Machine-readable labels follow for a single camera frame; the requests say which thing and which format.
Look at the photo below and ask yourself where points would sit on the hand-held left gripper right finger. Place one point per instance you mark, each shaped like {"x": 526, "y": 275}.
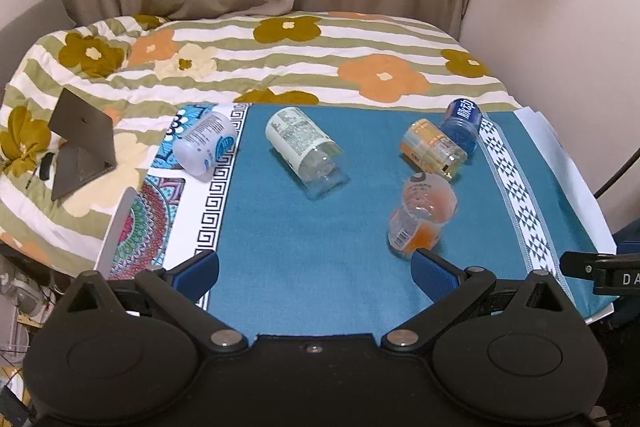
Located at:
{"x": 434, "y": 276}

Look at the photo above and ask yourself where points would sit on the grey laptop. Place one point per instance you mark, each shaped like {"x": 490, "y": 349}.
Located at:
{"x": 82, "y": 142}

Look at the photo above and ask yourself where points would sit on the clear bottle white label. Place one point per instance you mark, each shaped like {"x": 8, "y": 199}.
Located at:
{"x": 300, "y": 139}

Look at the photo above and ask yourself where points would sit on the blue-labelled bottle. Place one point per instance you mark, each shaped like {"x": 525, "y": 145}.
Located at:
{"x": 462, "y": 119}

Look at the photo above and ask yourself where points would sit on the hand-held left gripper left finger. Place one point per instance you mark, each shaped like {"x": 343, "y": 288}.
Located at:
{"x": 201, "y": 273}

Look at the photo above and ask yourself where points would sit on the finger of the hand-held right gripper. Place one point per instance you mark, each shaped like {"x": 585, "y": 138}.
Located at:
{"x": 577, "y": 264}

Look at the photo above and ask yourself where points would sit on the mandala patterned cloth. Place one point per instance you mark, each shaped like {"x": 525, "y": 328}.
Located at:
{"x": 165, "y": 202}

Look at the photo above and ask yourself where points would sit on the bottle with blue-white label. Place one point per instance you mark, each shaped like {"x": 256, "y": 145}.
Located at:
{"x": 202, "y": 142}

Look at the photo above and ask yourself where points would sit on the dark blue object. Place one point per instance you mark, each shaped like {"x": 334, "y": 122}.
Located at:
{"x": 628, "y": 241}

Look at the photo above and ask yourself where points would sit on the grey cushion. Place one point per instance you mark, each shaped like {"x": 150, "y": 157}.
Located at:
{"x": 30, "y": 32}

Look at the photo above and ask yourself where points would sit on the orange drink bottle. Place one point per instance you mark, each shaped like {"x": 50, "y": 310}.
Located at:
{"x": 422, "y": 217}

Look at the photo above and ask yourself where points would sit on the teal cloth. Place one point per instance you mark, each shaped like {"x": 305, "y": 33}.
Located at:
{"x": 350, "y": 257}

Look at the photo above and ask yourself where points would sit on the small black object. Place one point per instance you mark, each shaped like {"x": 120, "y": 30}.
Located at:
{"x": 46, "y": 166}

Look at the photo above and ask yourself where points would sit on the white board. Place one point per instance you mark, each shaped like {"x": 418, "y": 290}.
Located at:
{"x": 117, "y": 232}

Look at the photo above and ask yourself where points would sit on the orange-labelled clear bottle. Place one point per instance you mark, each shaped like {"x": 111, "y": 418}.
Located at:
{"x": 430, "y": 147}

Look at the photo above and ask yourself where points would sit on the floral striped blanket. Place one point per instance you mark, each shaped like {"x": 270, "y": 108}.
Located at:
{"x": 300, "y": 57}

